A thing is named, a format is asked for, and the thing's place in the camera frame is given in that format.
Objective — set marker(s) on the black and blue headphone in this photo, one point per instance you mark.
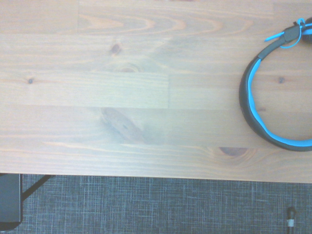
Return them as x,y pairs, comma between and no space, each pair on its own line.
244,107

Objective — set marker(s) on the black diagonal table brace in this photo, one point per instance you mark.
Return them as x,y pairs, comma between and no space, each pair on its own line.
35,186

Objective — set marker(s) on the black metal table leg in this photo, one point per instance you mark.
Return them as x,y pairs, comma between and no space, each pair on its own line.
9,200

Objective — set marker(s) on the black tripod leg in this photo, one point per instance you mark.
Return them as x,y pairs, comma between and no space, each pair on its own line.
291,219

